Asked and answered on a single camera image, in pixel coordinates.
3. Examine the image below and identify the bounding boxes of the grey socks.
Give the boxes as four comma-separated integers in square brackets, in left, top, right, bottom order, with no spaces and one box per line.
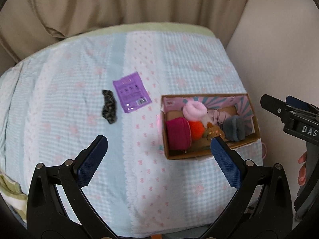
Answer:
[222,115,251,142]

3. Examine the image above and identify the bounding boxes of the dusty pink scrunchie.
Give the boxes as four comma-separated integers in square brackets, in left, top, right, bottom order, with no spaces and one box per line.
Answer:
[201,109,231,128]

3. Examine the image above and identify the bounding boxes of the light pink fluffy roll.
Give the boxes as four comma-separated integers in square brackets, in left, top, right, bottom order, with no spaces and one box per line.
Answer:
[182,101,208,121]

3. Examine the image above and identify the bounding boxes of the orange pompom toy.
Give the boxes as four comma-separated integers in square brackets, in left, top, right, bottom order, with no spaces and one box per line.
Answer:
[188,121,205,141]

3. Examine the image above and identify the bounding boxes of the pink patterned cardboard box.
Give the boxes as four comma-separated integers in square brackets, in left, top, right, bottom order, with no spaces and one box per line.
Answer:
[161,93,260,160]

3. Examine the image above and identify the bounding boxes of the magenta zip pouch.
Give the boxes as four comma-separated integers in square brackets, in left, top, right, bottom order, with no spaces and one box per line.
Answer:
[165,117,192,151]

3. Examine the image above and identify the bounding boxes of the person's right hand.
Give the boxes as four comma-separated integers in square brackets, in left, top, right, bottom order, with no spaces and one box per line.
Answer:
[297,152,307,186]

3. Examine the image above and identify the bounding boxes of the light blue checked bedspread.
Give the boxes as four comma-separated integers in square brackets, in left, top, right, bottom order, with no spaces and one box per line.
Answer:
[1,31,245,237]

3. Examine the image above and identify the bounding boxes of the black patterned scrunchie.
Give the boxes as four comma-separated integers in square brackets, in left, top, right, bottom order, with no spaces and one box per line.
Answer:
[102,90,117,125]

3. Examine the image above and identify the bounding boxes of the purple sachet packet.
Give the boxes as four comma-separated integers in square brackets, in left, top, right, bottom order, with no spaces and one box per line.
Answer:
[113,72,152,113]

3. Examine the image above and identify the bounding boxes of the light green bed sheet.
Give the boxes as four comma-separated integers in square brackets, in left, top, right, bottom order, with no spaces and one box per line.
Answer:
[62,22,215,42]

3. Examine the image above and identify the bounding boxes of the beige pleated curtain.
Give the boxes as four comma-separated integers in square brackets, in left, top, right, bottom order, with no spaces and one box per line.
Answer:
[1,0,248,63]

